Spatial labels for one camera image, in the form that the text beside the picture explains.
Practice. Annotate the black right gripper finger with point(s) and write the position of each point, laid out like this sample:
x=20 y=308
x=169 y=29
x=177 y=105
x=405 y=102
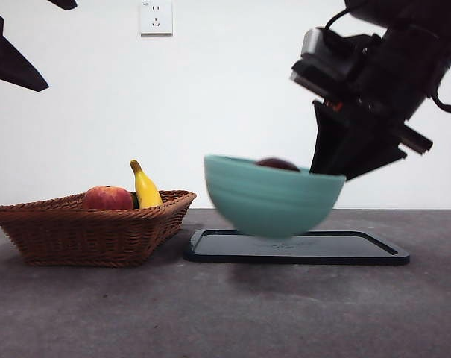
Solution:
x=370 y=153
x=327 y=141

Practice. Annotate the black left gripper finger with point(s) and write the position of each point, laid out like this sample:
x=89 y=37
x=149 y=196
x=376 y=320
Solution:
x=65 y=3
x=9 y=59

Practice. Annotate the dark purple plum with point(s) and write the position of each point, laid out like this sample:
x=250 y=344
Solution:
x=277 y=164

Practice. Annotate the teal ceramic bowl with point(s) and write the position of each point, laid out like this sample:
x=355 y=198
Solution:
x=270 y=201

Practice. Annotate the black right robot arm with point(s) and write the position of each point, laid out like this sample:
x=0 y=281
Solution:
x=404 y=67

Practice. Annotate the black rectangular tray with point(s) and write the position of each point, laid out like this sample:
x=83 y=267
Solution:
x=322 y=253

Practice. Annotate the red orange peach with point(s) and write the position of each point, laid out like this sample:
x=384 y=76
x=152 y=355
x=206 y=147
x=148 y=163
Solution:
x=107 y=197

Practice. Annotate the yellow banana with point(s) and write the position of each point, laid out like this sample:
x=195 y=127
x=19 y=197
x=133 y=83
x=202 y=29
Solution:
x=146 y=190

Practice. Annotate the brown wicker basket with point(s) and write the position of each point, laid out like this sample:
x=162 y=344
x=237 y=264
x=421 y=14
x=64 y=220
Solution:
x=87 y=238

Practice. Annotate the white wall socket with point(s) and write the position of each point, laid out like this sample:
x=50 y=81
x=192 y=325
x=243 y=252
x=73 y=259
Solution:
x=156 y=18

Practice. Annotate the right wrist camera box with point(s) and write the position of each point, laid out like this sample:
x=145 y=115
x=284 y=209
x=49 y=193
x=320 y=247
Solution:
x=322 y=44

